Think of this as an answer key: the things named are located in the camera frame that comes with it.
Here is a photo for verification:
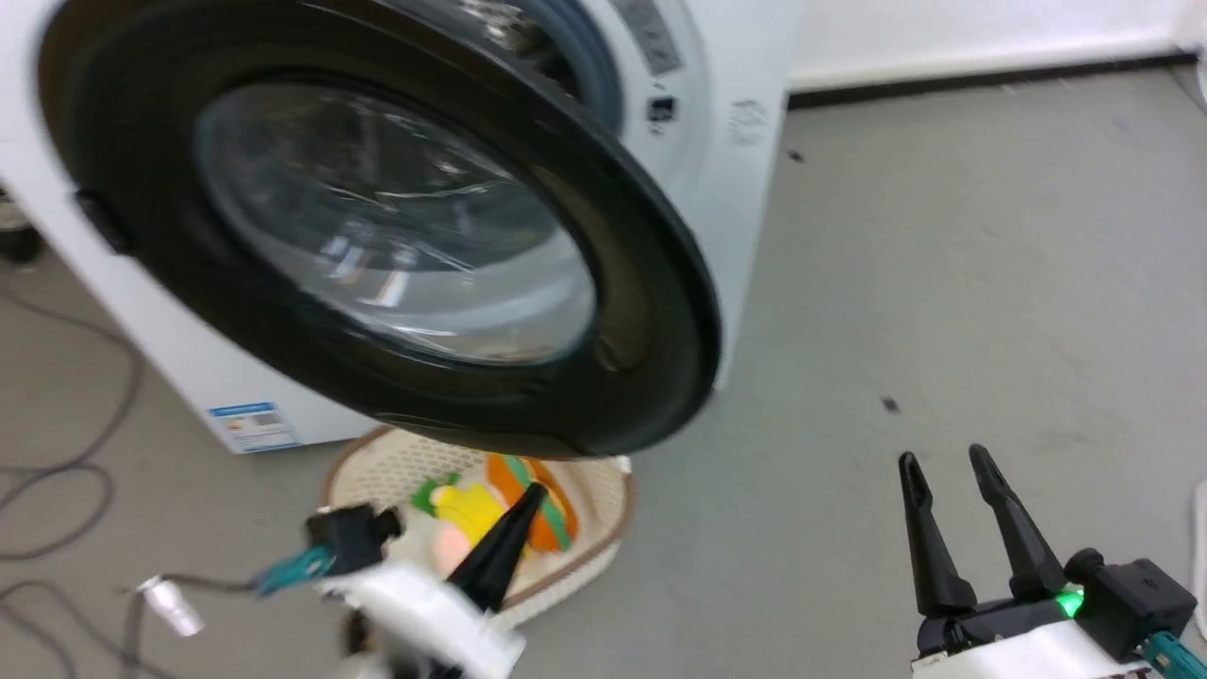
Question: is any teal left gripper cable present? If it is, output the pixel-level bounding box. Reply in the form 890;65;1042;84
253;545;336;598

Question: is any white front-load washing machine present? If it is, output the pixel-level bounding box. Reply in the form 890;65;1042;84
0;0;810;455

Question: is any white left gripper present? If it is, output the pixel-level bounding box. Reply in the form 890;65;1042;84
321;482;549;679

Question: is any black round washing machine door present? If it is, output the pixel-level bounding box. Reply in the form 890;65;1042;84
38;0;723;460

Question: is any yellow plush toy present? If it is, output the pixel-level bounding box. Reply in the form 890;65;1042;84
432;483;510;548

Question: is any black baseboard strip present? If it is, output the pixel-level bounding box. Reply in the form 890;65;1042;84
787;51;1200;110

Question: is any beige woven laundry basket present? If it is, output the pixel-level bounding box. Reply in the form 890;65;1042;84
321;426;636;630

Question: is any orange toy with green stripes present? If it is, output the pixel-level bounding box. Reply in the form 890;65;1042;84
486;454;579;553

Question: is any blue white energy label sticker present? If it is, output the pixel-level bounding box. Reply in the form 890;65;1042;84
208;402;301;455

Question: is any teal right gripper cable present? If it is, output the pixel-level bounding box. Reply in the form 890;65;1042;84
1139;630;1207;679

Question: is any dark wheeled object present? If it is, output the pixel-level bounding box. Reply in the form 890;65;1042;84
0;187;44;267

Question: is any grey floor cable with tag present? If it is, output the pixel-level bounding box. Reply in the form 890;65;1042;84
0;571;260;679

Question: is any grey looped floor cable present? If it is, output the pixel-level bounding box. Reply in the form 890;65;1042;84
0;283;144;564

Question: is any teal gripper cable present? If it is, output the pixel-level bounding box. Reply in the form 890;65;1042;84
253;545;336;598
1139;630;1207;679

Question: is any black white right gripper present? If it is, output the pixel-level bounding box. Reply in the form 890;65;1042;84
898;444;1153;679

